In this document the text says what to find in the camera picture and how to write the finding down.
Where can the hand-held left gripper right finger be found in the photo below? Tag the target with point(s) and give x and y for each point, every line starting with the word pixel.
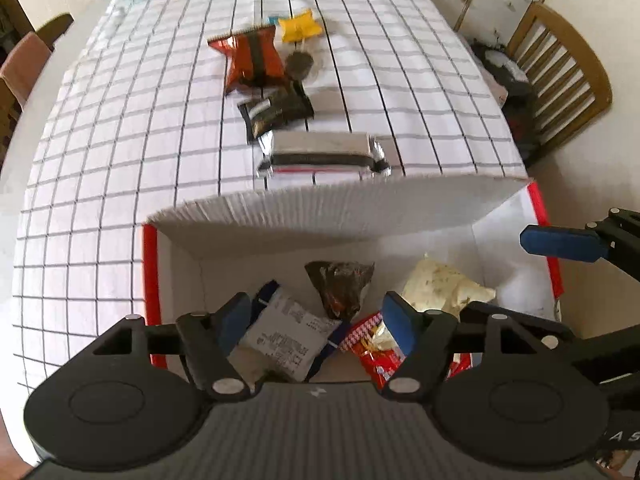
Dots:
pixel 400 317

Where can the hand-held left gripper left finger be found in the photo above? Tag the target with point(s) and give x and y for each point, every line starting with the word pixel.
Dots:
pixel 235 320

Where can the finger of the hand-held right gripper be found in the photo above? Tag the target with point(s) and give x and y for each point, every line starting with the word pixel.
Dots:
pixel 590 347
pixel 560 242

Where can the red snack packet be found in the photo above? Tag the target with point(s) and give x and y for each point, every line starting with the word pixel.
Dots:
pixel 372 355

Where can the pale yellow snack packet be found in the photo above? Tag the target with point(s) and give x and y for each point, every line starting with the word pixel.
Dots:
pixel 440 285

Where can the white and navy snack packet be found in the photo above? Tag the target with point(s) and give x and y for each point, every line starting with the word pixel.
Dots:
pixel 285 335

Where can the dark triangular snack packet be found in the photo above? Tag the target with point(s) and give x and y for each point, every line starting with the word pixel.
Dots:
pixel 340 285

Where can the white cardboard box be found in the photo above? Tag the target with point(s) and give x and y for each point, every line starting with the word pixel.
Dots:
pixel 325 210

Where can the silver and black snack packet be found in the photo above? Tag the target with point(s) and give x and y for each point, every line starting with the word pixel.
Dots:
pixel 320 152

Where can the orange-brown snack packet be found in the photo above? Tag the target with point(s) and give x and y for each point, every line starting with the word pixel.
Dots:
pixel 247 57

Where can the black bag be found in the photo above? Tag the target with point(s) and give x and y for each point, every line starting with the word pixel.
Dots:
pixel 517 95

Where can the wooden slatted chair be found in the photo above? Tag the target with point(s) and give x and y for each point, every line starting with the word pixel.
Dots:
pixel 570 70

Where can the beige cloth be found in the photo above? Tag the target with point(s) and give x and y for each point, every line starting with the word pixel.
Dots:
pixel 492 82

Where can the black-checked white tablecloth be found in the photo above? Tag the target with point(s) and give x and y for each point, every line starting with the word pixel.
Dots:
pixel 150 135

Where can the white cabinet with wooden top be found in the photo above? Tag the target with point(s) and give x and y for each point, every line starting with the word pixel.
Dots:
pixel 500 2

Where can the pink cloth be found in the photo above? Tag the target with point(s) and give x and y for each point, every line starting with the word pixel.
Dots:
pixel 25 67

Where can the wooden chair with curved back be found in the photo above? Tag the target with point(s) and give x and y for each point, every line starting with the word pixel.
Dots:
pixel 55 30

